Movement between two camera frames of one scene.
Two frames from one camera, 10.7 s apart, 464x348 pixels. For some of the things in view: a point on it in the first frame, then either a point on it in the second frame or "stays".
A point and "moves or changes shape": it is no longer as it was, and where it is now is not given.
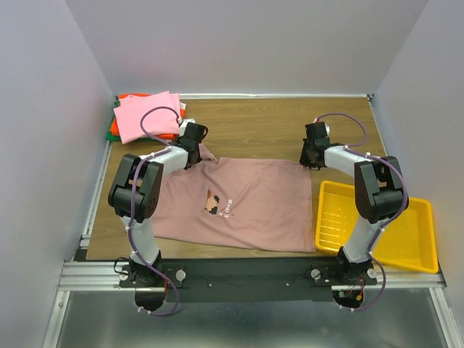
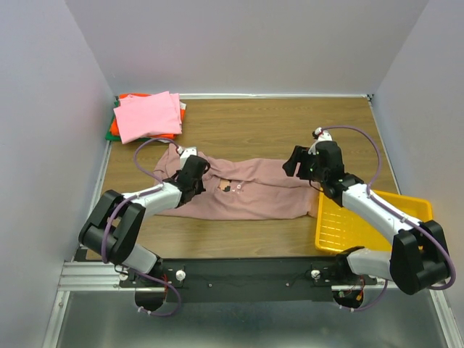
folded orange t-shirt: x=115 y=126 stays
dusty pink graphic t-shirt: x=240 y=202 moves or changes shape
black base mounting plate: x=249 y=281 stays
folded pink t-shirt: x=156 y=120 stays
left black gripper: x=194 y=154 -> x=196 y=180
